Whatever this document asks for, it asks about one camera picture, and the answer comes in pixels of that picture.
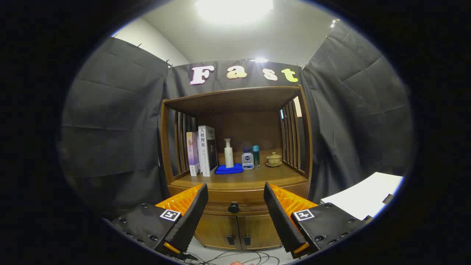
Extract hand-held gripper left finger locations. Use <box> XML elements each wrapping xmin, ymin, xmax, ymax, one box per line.
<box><xmin>110</xmin><ymin>183</ymin><xmax>209</xmax><ymax>256</ymax></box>

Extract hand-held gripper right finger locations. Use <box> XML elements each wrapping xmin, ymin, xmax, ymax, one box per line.
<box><xmin>263</xmin><ymin>182</ymin><xmax>374</xmax><ymax>259</ymax></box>

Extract wooden drawer with black knob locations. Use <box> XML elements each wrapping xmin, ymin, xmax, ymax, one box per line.
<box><xmin>169</xmin><ymin>183</ymin><xmax>310</xmax><ymax>218</ymax></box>

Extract wooden cabinet door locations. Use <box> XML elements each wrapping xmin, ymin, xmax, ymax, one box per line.
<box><xmin>194</xmin><ymin>215</ymin><xmax>241</xmax><ymax>251</ymax></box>
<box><xmin>238</xmin><ymin>215</ymin><xmax>283</xmax><ymax>250</ymax></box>

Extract wooden countertop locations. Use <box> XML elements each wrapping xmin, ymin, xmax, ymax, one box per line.
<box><xmin>170</xmin><ymin>162</ymin><xmax>309</xmax><ymax>190</ymax></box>

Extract wooden cabinet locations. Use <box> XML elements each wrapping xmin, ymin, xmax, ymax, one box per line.
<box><xmin>159</xmin><ymin>85</ymin><xmax>314</xmax><ymax>251</ymax></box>

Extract blue folded cloth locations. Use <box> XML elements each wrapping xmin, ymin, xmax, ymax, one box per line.
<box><xmin>216</xmin><ymin>163</ymin><xmax>244</xmax><ymax>175</ymax></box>

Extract cream lidded teacup with saucer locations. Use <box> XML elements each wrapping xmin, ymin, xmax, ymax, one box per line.
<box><xmin>266</xmin><ymin>152</ymin><xmax>283</xmax><ymax>167</ymax></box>

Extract purple book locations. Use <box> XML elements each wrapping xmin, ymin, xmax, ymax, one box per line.
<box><xmin>186</xmin><ymin>132</ymin><xmax>201</xmax><ymax>176</ymax></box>

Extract white book with portrait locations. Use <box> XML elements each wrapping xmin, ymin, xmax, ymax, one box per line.
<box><xmin>198</xmin><ymin>126</ymin><xmax>219</xmax><ymax>177</ymax></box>

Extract white bottle with blue pump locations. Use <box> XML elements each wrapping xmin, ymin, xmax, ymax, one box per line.
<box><xmin>241</xmin><ymin>148</ymin><xmax>254</xmax><ymax>170</ymax></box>

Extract ceiling light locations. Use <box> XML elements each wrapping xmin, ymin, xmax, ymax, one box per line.
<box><xmin>194</xmin><ymin>0</ymin><xmax>275</xmax><ymax>24</ymax></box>

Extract black cables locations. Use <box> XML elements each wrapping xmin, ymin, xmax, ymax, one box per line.
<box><xmin>177</xmin><ymin>250</ymin><xmax>280</xmax><ymax>265</ymax></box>

